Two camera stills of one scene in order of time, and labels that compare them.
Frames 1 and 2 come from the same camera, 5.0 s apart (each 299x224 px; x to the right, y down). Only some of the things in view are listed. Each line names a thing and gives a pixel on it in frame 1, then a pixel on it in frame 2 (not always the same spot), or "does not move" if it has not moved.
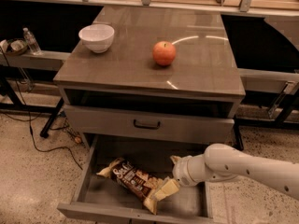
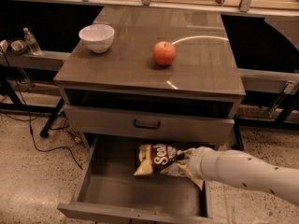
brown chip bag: [139, 183] -> [159, 158]
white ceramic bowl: [97, 36] does not move
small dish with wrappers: [13, 46] does not move
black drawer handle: [146, 126] does not move
